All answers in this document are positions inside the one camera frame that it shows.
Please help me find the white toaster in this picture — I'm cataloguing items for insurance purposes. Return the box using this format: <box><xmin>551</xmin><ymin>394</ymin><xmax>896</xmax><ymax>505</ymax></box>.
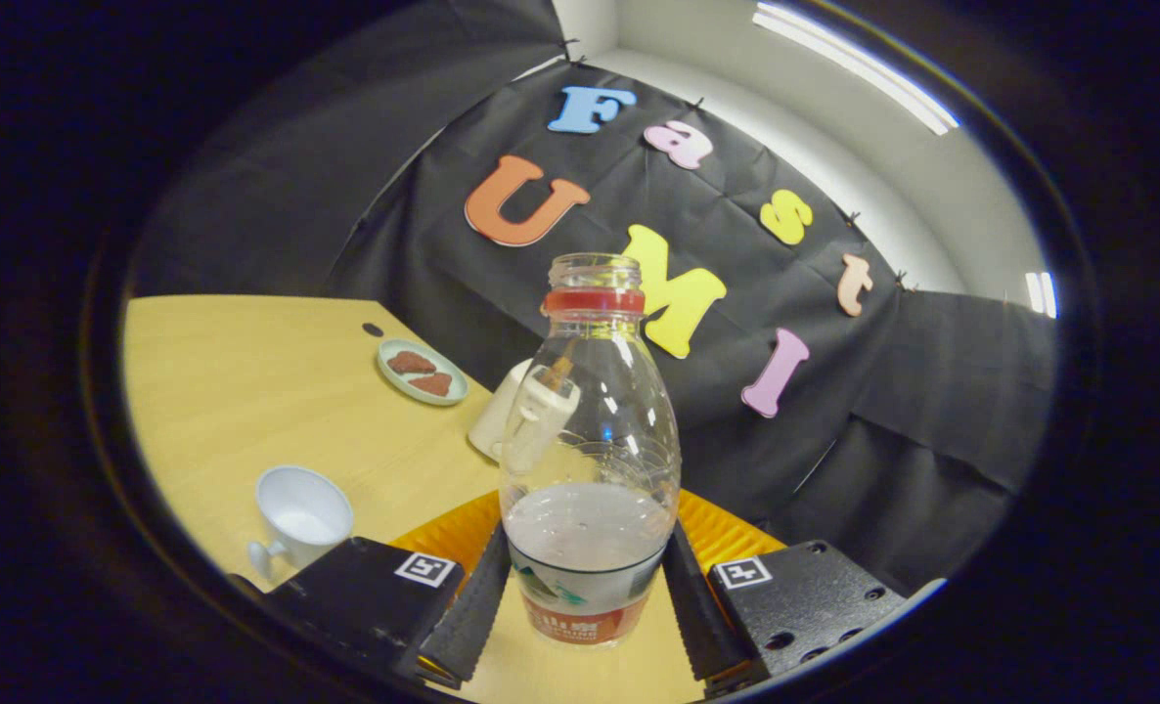
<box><xmin>468</xmin><ymin>356</ymin><xmax>581</xmax><ymax>468</ymax></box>

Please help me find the wide ceiling light panel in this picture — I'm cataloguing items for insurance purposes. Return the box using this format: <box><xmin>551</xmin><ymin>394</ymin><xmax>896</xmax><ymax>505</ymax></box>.
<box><xmin>751</xmin><ymin>0</ymin><xmax>960</xmax><ymax>136</ymax></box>

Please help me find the pale green plate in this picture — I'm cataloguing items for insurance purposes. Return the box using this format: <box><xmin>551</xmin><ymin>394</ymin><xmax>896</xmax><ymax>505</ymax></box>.
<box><xmin>377</xmin><ymin>338</ymin><xmax>469</xmax><ymax>407</ymax></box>

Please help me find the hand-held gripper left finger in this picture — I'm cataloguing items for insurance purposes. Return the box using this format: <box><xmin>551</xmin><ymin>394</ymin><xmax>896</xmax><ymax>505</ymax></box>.
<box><xmin>267</xmin><ymin>492</ymin><xmax>513</xmax><ymax>690</ymax></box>

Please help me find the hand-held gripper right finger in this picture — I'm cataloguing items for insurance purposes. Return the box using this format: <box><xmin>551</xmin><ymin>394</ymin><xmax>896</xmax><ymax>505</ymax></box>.
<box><xmin>663</xmin><ymin>489</ymin><xmax>948</xmax><ymax>697</ymax></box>

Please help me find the wooden table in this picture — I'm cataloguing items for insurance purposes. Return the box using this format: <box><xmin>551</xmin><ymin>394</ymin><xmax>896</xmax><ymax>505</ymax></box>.
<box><xmin>122</xmin><ymin>293</ymin><xmax>708</xmax><ymax>704</ymax></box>

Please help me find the white cup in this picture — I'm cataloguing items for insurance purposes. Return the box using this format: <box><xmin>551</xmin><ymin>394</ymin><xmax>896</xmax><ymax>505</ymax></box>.
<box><xmin>247</xmin><ymin>465</ymin><xmax>355</xmax><ymax>580</ymax></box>

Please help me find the clear plastic juice bottle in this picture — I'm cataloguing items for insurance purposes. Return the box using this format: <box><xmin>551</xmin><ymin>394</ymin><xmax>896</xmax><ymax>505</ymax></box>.
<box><xmin>499</xmin><ymin>252</ymin><xmax>682</xmax><ymax>646</ymax></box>

